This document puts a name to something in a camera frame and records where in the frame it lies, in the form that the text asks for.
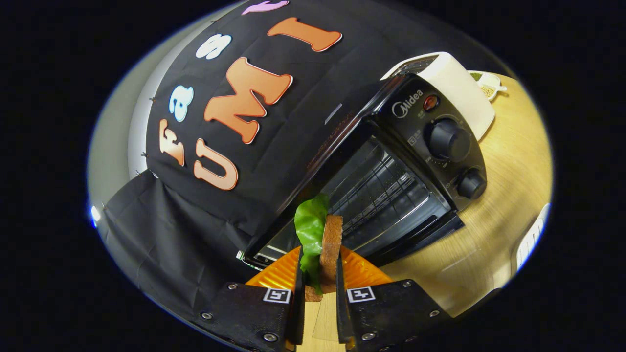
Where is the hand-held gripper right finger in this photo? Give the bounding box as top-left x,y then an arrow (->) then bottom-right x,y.
335,246 -> 453,352

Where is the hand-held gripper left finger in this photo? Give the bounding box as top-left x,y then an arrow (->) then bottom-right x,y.
193,246 -> 306,352

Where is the bread and lettuce sandwich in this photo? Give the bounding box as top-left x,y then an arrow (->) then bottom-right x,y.
293,193 -> 344,303

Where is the black toaster oven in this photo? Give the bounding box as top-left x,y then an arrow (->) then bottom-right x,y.
236,73 -> 488,271

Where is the white pop-up toaster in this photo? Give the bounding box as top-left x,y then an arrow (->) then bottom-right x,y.
380,51 -> 495,141

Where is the white plate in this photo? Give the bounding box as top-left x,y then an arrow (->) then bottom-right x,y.
516,203 -> 552,272

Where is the small white dish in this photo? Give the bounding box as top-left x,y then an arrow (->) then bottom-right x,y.
467,70 -> 508,102

